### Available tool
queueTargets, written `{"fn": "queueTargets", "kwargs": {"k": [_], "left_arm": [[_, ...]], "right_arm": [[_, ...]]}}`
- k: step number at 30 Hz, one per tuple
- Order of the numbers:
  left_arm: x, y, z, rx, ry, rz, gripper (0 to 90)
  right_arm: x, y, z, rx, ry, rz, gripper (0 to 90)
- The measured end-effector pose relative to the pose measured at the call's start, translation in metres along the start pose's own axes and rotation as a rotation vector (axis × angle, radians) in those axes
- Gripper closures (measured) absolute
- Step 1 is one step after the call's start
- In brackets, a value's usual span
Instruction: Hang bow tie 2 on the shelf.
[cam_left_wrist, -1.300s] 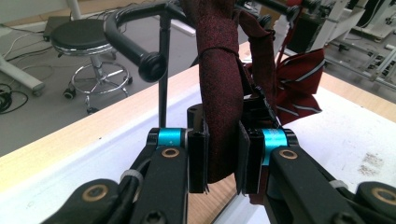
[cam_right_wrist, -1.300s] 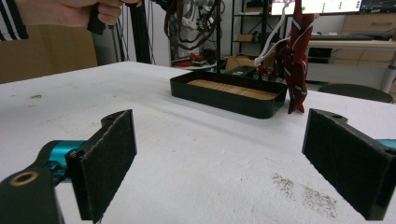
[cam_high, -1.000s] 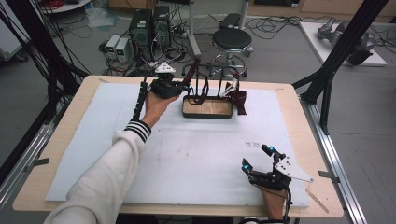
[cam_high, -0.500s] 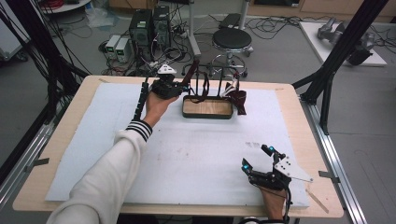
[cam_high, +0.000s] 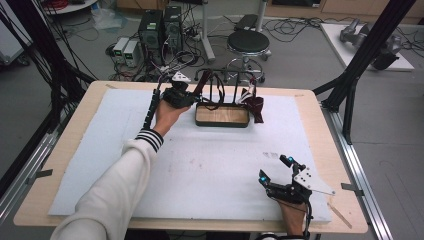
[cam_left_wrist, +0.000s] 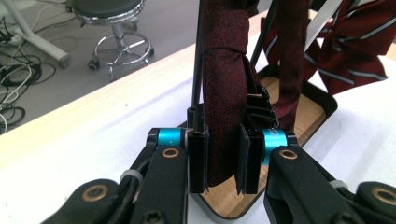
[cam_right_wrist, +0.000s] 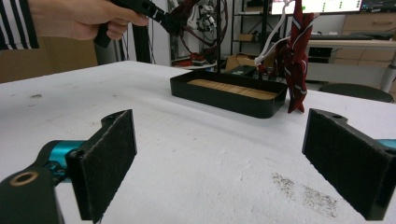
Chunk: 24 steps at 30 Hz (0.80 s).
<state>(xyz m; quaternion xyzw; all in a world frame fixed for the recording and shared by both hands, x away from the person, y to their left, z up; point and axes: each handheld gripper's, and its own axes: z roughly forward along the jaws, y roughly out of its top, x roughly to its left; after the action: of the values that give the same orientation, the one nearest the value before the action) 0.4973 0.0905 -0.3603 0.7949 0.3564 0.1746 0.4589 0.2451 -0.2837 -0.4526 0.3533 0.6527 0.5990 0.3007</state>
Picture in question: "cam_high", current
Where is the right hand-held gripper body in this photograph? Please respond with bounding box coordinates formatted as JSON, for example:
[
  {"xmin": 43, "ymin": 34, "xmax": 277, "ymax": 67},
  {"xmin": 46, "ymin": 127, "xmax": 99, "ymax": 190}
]
[{"xmin": 265, "ymin": 162, "xmax": 336, "ymax": 205}]

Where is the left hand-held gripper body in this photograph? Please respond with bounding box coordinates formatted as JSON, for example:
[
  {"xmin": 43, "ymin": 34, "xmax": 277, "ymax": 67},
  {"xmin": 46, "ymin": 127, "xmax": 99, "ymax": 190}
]
[{"xmin": 161, "ymin": 71, "xmax": 198, "ymax": 110}]

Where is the dark brown bow tie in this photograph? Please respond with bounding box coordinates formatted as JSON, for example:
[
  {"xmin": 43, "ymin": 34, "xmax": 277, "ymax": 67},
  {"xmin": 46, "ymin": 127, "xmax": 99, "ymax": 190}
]
[{"xmin": 192, "ymin": 68, "xmax": 227, "ymax": 112}]

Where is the black rack with wooden tray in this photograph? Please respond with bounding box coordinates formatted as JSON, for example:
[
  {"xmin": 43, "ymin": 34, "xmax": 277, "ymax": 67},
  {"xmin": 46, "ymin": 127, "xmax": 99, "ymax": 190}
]
[{"xmin": 193, "ymin": 67, "xmax": 265, "ymax": 129}]

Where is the red striped bow tie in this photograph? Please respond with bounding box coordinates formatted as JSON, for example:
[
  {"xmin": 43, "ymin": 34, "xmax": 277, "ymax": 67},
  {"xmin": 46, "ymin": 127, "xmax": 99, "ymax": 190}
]
[{"xmin": 234, "ymin": 77, "xmax": 266, "ymax": 125}]

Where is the person's left hand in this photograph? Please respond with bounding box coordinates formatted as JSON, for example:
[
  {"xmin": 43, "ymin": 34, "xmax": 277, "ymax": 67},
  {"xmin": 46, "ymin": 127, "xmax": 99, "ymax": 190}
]
[{"xmin": 152, "ymin": 99, "xmax": 192, "ymax": 138}]

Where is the person's right hand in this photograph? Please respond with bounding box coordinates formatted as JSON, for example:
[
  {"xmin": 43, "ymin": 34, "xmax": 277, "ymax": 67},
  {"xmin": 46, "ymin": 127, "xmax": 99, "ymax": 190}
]
[{"xmin": 277, "ymin": 199, "xmax": 308, "ymax": 237}]

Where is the wooden table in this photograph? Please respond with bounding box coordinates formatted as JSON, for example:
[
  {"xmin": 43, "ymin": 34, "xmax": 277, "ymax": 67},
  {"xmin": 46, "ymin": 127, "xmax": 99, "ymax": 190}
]
[{"xmin": 12, "ymin": 80, "xmax": 370, "ymax": 235}]

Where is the thin wooden stick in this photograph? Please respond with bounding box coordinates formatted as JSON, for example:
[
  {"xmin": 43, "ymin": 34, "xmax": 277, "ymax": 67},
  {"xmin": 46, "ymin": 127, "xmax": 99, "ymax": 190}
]
[{"xmin": 327, "ymin": 201, "xmax": 354, "ymax": 230}]

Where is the white foam mat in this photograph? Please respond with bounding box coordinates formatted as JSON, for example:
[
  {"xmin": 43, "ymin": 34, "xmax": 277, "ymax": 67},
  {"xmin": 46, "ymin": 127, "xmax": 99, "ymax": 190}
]
[{"xmin": 47, "ymin": 87, "xmax": 333, "ymax": 223}]

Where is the white power supply box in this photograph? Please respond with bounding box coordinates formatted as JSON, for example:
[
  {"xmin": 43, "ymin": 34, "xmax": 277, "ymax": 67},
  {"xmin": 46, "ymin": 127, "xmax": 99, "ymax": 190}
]
[
  {"xmin": 122, "ymin": 40, "xmax": 143, "ymax": 68},
  {"xmin": 112, "ymin": 36, "xmax": 131, "ymax": 65}
]

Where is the grey table leg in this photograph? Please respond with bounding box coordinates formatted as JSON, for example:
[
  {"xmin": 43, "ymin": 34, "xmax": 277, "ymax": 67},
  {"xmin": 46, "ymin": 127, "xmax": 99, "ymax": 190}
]
[{"xmin": 199, "ymin": 0, "xmax": 217, "ymax": 65}]

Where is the large black computer tower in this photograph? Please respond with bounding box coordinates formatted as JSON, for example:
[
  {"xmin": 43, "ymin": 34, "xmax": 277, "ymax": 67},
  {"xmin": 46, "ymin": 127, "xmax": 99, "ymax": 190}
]
[{"xmin": 137, "ymin": 9, "xmax": 165, "ymax": 67}]

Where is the small black computer tower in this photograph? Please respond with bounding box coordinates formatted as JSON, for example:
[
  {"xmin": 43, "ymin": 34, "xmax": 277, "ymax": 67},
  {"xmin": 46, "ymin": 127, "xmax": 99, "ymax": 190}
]
[{"xmin": 162, "ymin": 5, "xmax": 184, "ymax": 55}]

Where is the black round stool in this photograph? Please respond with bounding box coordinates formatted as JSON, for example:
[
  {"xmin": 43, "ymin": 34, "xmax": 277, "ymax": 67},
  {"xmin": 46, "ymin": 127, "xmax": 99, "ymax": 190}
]
[{"xmin": 222, "ymin": 29, "xmax": 273, "ymax": 85}]

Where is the black flat device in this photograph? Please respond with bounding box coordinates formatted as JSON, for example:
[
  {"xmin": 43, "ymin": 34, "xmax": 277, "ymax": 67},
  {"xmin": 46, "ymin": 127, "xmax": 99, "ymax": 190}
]
[{"xmin": 234, "ymin": 13, "xmax": 260, "ymax": 32}]

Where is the white floor board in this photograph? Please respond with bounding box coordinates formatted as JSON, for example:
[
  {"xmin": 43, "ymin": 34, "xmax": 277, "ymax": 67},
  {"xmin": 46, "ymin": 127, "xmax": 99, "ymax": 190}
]
[{"xmin": 319, "ymin": 22, "xmax": 416, "ymax": 73}]

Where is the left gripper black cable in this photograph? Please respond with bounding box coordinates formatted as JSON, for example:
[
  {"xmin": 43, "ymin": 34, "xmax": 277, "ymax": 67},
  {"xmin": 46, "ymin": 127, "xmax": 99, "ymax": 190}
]
[{"xmin": 142, "ymin": 87, "xmax": 163, "ymax": 132}]

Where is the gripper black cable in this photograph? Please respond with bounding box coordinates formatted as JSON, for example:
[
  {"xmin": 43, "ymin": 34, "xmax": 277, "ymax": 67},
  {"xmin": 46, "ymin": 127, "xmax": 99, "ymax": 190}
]
[
  {"xmin": 303, "ymin": 201, "xmax": 315, "ymax": 240},
  {"xmin": 142, "ymin": 87, "xmax": 163, "ymax": 132}
]

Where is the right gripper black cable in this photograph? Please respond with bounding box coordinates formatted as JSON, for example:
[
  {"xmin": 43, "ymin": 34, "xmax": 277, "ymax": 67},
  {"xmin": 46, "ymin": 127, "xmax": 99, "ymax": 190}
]
[{"xmin": 303, "ymin": 201, "xmax": 315, "ymax": 240}]

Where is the metal clamp bracket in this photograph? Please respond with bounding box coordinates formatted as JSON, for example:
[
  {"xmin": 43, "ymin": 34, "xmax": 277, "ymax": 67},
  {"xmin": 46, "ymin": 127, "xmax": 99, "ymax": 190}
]
[
  {"xmin": 340, "ymin": 182, "xmax": 365, "ymax": 198},
  {"xmin": 25, "ymin": 168, "xmax": 54, "ymax": 185}
]

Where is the aluminium rail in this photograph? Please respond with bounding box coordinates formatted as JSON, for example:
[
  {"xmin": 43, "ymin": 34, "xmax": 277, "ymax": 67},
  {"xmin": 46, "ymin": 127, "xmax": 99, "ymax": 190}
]
[
  {"xmin": 320, "ymin": 99, "xmax": 395, "ymax": 240},
  {"xmin": 0, "ymin": 101, "xmax": 79, "ymax": 228}
]

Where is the black frame strut with cables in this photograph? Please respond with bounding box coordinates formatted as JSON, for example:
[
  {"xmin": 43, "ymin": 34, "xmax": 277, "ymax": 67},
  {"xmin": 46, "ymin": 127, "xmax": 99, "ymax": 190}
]
[{"xmin": 0, "ymin": 0, "xmax": 98, "ymax": 134}]

